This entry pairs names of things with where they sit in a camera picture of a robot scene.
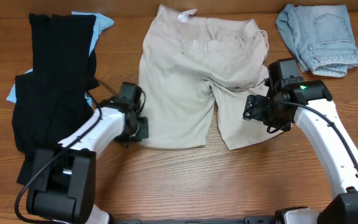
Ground beige shorts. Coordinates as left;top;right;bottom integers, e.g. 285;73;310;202
139;5;271;150

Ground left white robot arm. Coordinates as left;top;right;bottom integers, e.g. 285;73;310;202
21;82;149;223

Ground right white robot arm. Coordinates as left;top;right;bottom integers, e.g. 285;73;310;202
243;58;358;224

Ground black garment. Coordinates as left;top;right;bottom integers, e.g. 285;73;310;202
12;14;99;185

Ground folded blue jeans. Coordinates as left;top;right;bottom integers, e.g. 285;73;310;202
275;4;358;78

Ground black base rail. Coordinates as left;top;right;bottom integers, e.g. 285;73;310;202
113;215;277;224

